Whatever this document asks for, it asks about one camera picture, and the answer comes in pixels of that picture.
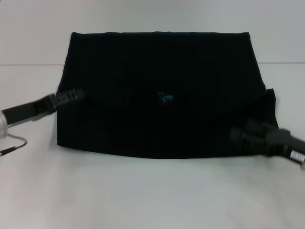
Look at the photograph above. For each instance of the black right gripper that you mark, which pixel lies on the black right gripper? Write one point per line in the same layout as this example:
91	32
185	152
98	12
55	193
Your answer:
286	143

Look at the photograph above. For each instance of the black t-shirt with FREE print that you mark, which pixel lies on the black t-shirt with FREE print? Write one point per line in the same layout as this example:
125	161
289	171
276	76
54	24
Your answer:
155	107

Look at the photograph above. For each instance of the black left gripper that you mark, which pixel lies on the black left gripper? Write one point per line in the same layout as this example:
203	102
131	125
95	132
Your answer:
26	109

